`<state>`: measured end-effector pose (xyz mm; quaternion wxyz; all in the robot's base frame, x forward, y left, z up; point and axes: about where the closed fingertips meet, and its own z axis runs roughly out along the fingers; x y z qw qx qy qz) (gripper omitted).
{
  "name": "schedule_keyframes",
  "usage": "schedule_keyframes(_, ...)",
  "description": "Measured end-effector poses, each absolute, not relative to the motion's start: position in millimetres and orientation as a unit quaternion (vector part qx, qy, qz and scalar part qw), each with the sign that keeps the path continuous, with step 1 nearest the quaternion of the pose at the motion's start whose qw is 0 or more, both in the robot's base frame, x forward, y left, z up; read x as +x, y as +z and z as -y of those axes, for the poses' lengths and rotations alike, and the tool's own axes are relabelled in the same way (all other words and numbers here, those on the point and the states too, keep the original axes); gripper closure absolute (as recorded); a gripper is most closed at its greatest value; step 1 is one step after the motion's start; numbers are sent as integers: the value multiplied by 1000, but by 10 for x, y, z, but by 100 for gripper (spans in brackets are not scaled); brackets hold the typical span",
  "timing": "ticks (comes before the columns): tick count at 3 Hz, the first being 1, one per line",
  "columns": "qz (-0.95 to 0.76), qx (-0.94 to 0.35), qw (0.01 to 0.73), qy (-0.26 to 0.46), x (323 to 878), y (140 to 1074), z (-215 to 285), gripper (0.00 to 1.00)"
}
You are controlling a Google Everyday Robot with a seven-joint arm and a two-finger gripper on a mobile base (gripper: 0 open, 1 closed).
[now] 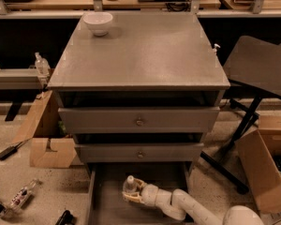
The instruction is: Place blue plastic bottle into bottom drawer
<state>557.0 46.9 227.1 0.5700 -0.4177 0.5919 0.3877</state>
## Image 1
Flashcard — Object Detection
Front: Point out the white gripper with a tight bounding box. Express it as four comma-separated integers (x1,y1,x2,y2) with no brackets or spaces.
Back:
123,178,159,207

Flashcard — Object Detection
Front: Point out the clear plastic water bottle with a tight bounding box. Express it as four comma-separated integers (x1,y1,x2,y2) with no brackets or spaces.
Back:
123,175,137,195

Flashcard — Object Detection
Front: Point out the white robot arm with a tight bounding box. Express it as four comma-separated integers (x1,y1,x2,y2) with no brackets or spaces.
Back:
122,175,264,225

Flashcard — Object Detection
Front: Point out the grey open bottom drawer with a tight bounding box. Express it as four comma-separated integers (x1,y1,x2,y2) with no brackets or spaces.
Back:
85,162,195,225

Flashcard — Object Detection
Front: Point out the grey middle drawer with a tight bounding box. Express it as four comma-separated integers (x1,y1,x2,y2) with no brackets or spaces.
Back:
75,142,203,163

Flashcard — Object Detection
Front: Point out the grey top drawer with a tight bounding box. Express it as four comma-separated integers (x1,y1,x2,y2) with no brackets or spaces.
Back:
58,107,219,134

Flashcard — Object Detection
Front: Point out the grey drawer cabinet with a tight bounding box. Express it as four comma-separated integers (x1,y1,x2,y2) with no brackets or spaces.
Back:
47,10,231,225

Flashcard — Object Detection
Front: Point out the plastic bottle on floor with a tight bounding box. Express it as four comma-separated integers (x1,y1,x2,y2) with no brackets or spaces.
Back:
0,178,41,219

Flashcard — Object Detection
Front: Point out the clear bottle on shelf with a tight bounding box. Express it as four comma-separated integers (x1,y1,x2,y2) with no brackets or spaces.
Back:
35,52,51,76

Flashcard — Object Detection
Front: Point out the small white pump bottle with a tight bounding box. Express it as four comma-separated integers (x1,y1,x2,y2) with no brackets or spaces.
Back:
213,43,221,54

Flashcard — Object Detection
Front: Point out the black object on floor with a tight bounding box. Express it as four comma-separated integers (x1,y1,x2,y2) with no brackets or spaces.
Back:
55,210,74,225

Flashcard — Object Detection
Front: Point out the brown cardboard box left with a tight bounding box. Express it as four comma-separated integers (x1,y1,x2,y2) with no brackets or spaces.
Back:
13,91,81,168

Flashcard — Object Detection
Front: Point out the brown cardboard box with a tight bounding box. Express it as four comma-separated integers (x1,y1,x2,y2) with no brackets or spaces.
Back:
235,115,281,225
13,91,81,168

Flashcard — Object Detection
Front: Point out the black power adapter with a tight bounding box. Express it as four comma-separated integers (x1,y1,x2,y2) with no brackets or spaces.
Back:
0,146,17,160

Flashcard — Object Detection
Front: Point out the brown cardboard box right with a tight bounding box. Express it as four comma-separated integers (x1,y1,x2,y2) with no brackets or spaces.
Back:
235,115,281,225

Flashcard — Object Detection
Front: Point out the grey low shelf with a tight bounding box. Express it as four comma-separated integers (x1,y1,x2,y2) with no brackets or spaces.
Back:
0,68,49,90

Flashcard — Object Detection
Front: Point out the white ceramic bowl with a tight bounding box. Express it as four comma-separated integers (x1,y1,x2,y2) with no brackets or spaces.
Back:
82,11,113,37

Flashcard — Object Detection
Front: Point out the black folding side table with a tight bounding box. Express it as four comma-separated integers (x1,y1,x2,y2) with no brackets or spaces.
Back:
200,36,281,194

